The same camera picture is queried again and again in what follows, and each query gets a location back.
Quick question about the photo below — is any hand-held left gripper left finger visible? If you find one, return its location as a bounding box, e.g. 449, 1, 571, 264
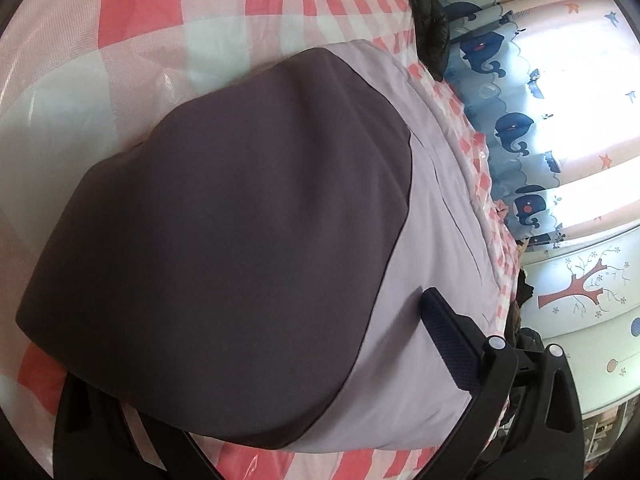
52, 374, 219, 480

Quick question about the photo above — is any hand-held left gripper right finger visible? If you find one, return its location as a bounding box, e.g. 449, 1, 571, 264
419, 287, 586, 480

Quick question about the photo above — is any white wardrobe with tree print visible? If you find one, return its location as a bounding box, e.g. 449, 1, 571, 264
520, 220, 640, 461

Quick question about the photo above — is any blue whale print curtain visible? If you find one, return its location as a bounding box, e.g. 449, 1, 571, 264
440, 0, 640, 251

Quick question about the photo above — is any dark cloth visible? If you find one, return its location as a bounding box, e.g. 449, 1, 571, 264
505, 269, 546, 356

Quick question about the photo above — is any lilac and purple jacket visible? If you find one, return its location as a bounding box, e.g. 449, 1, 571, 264
15, 37, 506, 453

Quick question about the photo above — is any black puffer jacket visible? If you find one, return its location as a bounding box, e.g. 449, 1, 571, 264
387, 0, 451, 81

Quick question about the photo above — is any bed with pink checked cover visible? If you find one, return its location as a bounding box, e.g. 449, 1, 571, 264
0, 0, 526, 480

